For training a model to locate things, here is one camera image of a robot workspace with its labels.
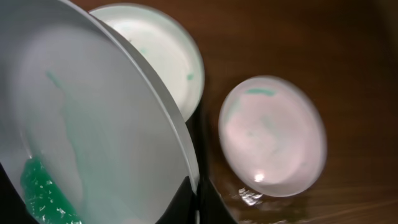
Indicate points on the white plate with green streak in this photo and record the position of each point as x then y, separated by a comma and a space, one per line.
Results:
89, 133

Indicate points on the white plate with green smears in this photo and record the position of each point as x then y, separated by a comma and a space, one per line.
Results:
165, 44

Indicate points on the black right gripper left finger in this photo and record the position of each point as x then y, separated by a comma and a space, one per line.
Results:
12, 208

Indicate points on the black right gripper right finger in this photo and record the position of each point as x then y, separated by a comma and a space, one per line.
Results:
182, 208

